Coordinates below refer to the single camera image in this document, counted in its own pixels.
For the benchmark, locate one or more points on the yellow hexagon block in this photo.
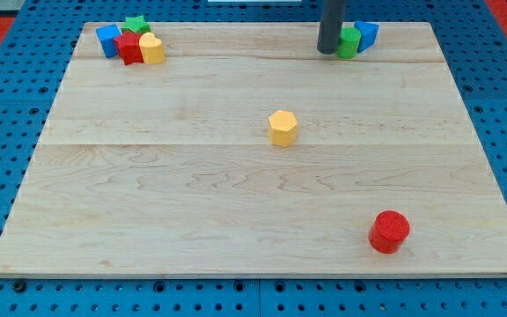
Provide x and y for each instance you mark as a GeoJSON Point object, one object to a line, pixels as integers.
{"type": "Point", "coordinates": [282, 128]}

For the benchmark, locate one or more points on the light wooden board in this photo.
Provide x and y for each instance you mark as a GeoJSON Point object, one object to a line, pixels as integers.
{"type": "Point", "coordinates": [166, 171]}

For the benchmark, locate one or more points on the green cylinder block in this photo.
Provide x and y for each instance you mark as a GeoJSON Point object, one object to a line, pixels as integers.
{"type": "Point", "coordinates": [348, 43]}

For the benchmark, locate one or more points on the yellow heart block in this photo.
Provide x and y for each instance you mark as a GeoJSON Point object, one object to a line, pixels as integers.
{"type": "Point", "coordinates": [152, 49]}

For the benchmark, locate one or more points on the red cylinder block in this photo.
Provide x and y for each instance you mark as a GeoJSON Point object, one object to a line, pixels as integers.
{"type": "Point", "coordinates": [388, 231]}

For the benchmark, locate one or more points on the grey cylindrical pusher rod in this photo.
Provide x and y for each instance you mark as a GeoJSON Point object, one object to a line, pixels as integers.
{"type": "Point", "coordinates": [331, 19]}

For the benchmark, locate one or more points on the red star block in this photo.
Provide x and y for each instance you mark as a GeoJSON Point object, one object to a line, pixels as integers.
{"type": "Point", "coordinates": [128, 48]}

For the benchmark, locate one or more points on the blue triangle block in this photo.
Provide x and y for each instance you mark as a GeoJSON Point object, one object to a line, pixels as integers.
{"type": "Point", "coordinates": [369, 32]}

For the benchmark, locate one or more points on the green star block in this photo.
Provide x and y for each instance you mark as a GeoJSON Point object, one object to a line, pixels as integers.
{"type": "Point", "coordinates": [136, 24]}

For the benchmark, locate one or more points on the blue cube block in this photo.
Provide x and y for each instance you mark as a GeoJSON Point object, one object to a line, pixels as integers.
{"type": "Point", "coordinates": [106, 36]}

